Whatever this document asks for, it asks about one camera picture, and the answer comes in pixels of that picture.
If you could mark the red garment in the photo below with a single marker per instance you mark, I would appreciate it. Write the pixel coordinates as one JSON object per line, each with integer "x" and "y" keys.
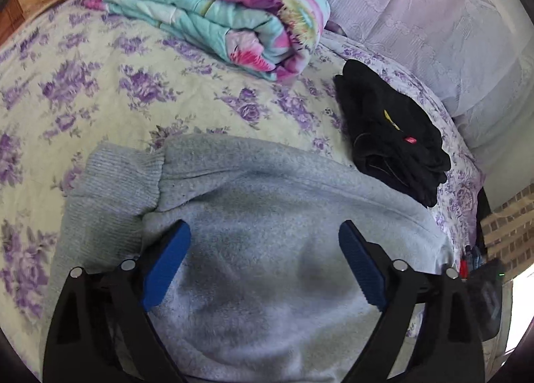
{"x": 463, "y": 268}

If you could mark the floral folded blanket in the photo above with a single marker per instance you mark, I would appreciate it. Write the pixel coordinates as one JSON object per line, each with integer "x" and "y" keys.
{"x": 208, "y": 3}

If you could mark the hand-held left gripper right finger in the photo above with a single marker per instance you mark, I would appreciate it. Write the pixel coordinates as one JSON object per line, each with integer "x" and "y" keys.
{"x": 363, "y": 270}

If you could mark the grey sweater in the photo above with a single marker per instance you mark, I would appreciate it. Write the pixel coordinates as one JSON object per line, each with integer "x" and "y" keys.
{"x": 271, "y": 241}

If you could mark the white lace cloth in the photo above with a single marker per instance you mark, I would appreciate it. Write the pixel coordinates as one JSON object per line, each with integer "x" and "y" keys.
{"x": 417, "y": 11}

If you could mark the checkered curtain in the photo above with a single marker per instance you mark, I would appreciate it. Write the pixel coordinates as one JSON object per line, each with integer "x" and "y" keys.
{"x": 513, "y": 220}

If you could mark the blue jeans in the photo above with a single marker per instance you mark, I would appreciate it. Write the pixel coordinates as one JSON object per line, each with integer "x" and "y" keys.
{"x": 475, "y": 255}

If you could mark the purple floral bedsheet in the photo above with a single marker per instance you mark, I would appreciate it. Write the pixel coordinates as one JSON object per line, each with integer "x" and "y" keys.
{"x": 104, "y": 86}

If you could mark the black folded clothes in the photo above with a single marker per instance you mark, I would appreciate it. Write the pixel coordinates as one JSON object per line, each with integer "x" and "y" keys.
{"x": 388, "y": 136}

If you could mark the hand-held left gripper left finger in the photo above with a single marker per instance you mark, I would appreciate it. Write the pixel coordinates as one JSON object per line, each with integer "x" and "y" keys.
{"x": 167, "y": 266}

